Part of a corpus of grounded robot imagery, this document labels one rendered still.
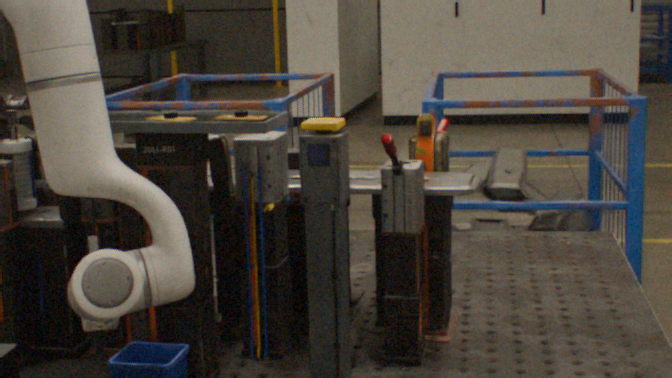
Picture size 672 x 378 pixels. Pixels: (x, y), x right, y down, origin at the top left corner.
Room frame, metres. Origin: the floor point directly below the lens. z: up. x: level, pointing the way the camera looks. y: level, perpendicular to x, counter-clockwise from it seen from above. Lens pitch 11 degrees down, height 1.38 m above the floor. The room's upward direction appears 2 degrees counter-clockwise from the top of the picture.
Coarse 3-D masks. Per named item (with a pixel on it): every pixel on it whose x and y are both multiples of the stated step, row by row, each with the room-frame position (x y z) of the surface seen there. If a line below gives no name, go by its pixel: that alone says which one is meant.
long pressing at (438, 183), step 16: (352, 176) 1.97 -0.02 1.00; (368, 176) 1.97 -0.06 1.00; (432, 176) 1.95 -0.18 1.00; (448, 176) 1.94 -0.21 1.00; (464, 176) 1.94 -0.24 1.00; (352, 192) 1.86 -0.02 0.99; (368, 192) 1.85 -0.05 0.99; (432, 192) 1.82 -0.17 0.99; (448, 192) 1.82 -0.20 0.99; (464, 192) 1.82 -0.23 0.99
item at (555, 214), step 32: (608, 96) 4.43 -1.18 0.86; (640, 96) 3.60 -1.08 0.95; (640, 128) 3.60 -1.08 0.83; (512, 160) 4.38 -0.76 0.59; (640, 160) 3.60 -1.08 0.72; (512, 192) 4.04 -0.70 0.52; (576, 192) 4.51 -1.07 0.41; (640, 192) 3.60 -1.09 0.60; (480, 224) 4.45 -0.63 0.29; (544, 224) 3.93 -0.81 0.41; (576, 224) 4.12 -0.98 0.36; (608, 224) 4.31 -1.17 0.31; (640, 224) 3.60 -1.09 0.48; (640, 256) 3.59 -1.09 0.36
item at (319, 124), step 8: (312, 120) 1.63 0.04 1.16; (320, 120) 1.62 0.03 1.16; (328, 120) 1.62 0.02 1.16; (336, 120) 1.62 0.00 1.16; (344, 120) 1.63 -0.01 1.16; (304, 128) 1.60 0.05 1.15; (312, 128) 1.60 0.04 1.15; (320, 128) 1.59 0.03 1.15; (328, 128) 1.59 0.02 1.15; (336, 128) 1.59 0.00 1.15
